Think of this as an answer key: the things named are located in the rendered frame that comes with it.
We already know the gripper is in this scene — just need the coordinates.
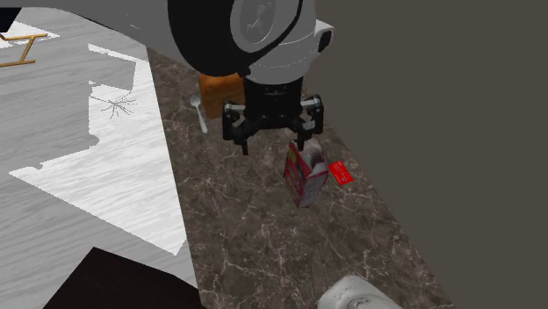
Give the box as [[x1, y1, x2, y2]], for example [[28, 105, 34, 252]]
[[221, 76, 326, 156]]

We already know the red cereal box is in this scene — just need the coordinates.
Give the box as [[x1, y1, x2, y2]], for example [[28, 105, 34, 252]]
[[283, 135, 330, 210]]

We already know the white spoon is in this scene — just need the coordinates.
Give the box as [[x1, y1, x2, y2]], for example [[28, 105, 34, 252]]
[[190, 94, 210, 135]]

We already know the red card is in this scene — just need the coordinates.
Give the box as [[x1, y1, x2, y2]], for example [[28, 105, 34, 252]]
[[328, 161, 355, 187]]

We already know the white rounded object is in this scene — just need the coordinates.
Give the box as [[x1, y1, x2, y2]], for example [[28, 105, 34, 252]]
[[316, 274, 404, 309]]

